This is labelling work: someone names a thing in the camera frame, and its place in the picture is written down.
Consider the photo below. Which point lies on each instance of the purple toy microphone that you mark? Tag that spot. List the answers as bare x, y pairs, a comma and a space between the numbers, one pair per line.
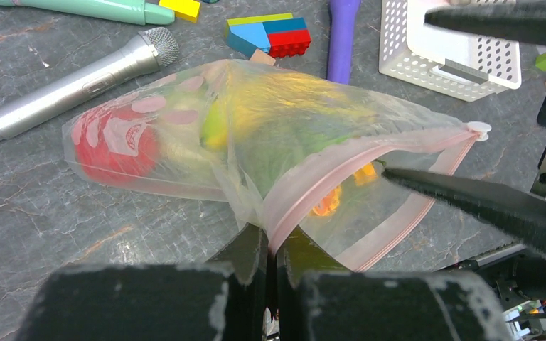
343, 15

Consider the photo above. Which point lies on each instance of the orange round toy slice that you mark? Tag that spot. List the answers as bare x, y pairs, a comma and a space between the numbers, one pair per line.
329, 204

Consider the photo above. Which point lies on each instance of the white perforated plastic basket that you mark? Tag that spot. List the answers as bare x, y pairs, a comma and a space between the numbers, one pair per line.
460, 65

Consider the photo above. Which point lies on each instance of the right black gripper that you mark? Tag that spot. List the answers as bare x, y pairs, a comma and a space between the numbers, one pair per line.
515, 213

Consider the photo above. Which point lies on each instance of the clear polka dot zip bag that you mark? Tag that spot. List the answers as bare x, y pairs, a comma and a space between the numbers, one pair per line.
371, 220

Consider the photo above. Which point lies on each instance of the short green toy gourd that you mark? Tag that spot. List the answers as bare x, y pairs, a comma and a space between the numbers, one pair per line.
219, 126

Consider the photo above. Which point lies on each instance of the yellow toy banana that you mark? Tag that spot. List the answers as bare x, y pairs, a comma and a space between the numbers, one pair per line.
285, 98

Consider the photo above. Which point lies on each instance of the silver toy microphone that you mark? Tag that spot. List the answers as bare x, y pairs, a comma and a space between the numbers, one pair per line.
147, 52

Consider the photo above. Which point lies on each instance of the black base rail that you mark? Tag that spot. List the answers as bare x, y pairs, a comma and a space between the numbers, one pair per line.
518, 278

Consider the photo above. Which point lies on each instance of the small wooden cube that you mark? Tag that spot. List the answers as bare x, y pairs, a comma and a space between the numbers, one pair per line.
259, 56

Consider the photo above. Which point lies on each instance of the yellow small brick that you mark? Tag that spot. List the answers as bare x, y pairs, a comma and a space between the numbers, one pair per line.
187, 10

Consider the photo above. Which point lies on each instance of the red toy apple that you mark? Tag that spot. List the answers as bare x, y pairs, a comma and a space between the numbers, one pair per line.
116, 146

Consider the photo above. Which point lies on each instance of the mint green toy microphone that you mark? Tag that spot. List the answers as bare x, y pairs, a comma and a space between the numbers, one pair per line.
126, 11

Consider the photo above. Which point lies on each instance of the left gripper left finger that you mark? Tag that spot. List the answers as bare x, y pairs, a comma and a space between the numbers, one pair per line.
221, 299

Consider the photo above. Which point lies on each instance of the orange stepped brick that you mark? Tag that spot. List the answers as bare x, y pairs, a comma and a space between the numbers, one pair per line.
365, 175

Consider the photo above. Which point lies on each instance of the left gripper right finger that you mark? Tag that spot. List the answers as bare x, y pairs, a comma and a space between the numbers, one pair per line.
319, 299

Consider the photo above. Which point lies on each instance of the blue red green brick stack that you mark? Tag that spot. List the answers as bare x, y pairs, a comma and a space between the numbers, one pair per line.
279, 35

